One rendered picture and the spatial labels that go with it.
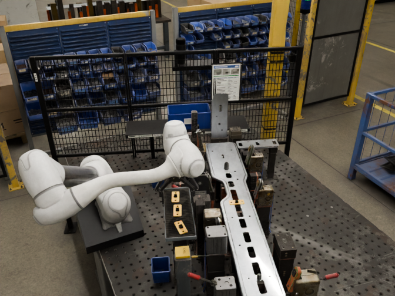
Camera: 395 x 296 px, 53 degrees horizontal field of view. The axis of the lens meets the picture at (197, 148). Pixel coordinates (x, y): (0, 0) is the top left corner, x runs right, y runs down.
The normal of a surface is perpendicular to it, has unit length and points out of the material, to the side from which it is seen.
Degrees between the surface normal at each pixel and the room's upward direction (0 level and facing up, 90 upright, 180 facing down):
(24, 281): 0
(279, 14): 90
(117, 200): 47
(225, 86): 90
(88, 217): 41
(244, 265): 0
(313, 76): 91
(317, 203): 0
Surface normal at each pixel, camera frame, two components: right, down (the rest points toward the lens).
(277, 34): 0.15, 0.51
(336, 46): 0.43, 0.53
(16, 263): 0.00, -0.85
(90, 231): 0.28, -0.33
